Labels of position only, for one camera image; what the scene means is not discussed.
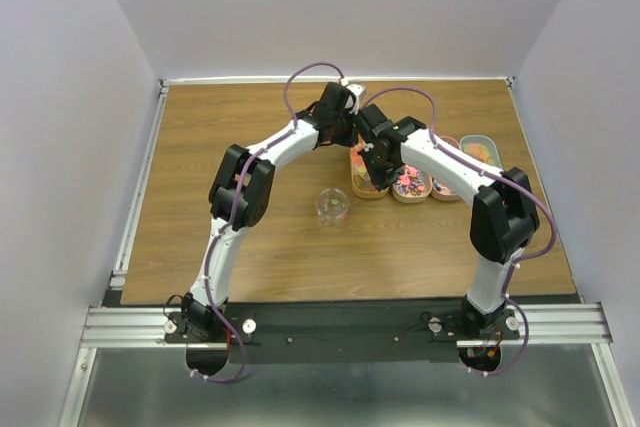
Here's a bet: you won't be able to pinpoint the orange tray star candies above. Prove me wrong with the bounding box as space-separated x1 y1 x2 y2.
350 141 388 200

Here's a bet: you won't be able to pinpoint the clear glass jar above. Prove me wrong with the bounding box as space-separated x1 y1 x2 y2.
315 188 350 226

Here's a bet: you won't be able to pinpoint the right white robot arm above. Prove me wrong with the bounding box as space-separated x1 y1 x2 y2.
355 104 540 339

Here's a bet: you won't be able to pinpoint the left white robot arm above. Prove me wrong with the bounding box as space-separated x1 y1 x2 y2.
180 80 366 342

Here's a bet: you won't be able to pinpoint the blue tray popsicle candies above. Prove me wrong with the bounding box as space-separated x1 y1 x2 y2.
459 134 502 168

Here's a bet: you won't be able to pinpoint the beige tray swirl lollipops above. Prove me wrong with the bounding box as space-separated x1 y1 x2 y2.
390 165 433 204

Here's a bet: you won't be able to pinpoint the pink tray round lollipops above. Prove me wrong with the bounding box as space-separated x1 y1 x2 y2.
431 136 460 202

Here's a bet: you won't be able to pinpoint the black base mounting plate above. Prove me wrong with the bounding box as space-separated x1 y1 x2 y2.
164 298 527 374

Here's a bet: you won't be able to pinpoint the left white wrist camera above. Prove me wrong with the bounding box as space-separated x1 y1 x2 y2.
345 83 367 112

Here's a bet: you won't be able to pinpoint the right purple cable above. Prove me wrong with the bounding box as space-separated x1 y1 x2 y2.
362 86 559 378

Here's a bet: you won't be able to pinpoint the purple cable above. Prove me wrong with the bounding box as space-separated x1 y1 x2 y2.
187 61 351 383
362 86 559 378

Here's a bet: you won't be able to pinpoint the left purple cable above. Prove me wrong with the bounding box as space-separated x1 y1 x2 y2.
187 61 351 383

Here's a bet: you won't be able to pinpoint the aluminium frame rail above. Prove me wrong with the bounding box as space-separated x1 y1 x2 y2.
80 304 612 349

